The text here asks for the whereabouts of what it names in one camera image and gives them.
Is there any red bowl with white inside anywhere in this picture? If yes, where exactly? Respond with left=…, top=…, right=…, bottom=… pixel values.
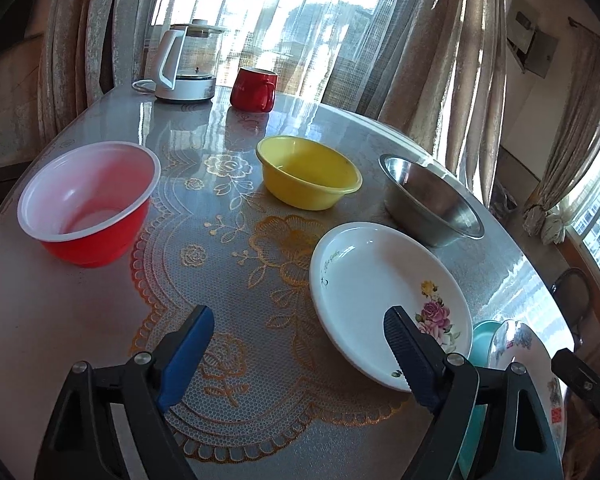
left=17, top=141, right=162, bottom=268

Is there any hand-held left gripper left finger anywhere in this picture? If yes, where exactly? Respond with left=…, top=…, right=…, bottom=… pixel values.
left=34, top=304, right=216, bottom=480

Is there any stainless steel bowl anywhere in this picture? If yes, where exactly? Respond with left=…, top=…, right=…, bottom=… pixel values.
left=378, top=154, right=486, bottom=248

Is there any white plate with rose print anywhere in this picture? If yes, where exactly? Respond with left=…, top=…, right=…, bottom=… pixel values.
left=309, top=221, right=475, bottom=393

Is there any red mug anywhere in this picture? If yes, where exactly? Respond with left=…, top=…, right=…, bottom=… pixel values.
left=230, top=66, right=279, bottom=112

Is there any large grid window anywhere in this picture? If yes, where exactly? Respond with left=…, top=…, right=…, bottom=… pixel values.
left=147, top=0, right=396, bottom=91

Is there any white electric kettle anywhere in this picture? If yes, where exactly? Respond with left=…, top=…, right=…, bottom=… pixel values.
left=154, top=19, right=228, bottom=103

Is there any beige heavy curtain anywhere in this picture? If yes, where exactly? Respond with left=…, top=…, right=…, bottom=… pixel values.
left=350, top=0, right=508, bottom=208
left=37, top=0, right=176, bottom=131

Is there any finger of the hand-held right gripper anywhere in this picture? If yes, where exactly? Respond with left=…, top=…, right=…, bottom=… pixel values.
left=551, top=347, right=600, bottom=431

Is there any teal plate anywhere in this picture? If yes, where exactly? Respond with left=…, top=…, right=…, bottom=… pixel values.
left=457, top=320, right=506, bottom=476

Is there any gold lace table mat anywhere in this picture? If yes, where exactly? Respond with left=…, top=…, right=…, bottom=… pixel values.
left=130, top=105, right=481, bottom=466

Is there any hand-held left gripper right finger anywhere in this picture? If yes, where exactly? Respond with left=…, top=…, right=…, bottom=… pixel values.
left=383, top=305, right=566, bottom=480

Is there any sheer white curtain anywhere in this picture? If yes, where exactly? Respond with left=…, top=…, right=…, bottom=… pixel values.
left=145, top=0, right=401, bottom=111

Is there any beige tied curtain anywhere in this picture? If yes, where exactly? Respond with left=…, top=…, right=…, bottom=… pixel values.
left=522, top=25, right=600, bottom=246

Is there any dark metal chair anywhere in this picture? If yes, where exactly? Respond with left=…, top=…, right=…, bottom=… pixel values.
left=550, top=267, right=593, bottom=348

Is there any grey wall electrical box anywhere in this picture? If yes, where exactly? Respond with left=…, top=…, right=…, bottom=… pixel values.
left=507, top=0, right=561, bottom=78

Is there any yellow plastic bowl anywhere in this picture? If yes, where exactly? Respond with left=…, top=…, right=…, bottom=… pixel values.
left=256, top=135, right=363, bottom=212

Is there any large scalloped patterned plate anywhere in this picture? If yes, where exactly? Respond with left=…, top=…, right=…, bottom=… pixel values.
left=487, top=319, right=567, bottom=461

